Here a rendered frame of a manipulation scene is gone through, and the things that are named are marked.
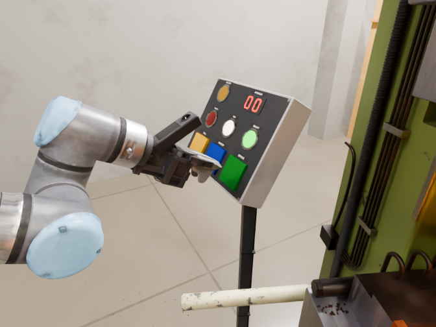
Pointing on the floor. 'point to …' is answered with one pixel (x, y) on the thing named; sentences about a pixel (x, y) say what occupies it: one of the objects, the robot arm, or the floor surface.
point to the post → (246, 234)
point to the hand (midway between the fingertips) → (218, 163)
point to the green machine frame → (387, 218)
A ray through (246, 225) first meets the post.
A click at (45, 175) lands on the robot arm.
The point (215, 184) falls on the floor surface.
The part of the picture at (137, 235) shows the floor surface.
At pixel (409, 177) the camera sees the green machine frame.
